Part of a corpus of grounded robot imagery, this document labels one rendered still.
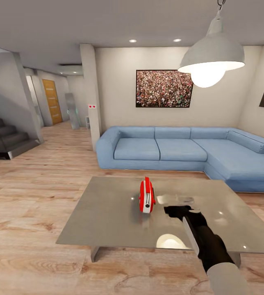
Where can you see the standing mirror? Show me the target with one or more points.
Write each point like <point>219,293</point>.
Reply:
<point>73,113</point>

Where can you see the radio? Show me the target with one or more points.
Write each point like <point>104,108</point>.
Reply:
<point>147,198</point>

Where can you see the room light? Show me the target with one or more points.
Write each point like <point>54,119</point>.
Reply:
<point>214,47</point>

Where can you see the stairs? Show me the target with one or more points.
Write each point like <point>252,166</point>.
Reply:
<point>13,143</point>

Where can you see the picture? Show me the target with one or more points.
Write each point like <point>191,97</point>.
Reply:
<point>163,89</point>

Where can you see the sofa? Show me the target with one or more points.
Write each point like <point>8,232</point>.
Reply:
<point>222,153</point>

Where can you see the coffee table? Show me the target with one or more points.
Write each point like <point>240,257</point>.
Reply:
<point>108,215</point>

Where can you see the door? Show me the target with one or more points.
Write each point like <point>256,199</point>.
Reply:
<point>52,100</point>

